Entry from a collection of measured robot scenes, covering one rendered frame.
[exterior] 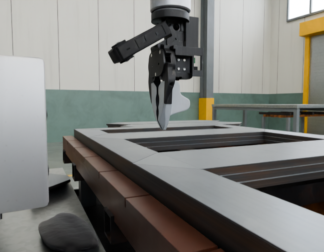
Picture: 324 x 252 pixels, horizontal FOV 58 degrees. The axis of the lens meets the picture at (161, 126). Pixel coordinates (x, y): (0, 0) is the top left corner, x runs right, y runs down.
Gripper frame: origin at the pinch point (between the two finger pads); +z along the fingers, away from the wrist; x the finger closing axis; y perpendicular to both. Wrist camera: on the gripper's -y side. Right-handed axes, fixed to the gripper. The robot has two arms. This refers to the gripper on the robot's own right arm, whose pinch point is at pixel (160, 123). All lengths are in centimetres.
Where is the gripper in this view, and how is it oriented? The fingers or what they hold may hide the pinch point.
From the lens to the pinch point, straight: 54.6
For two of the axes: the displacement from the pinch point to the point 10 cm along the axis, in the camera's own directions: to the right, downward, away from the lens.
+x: -4.1, -0.7, 9.1
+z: 0.0, 10.0, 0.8
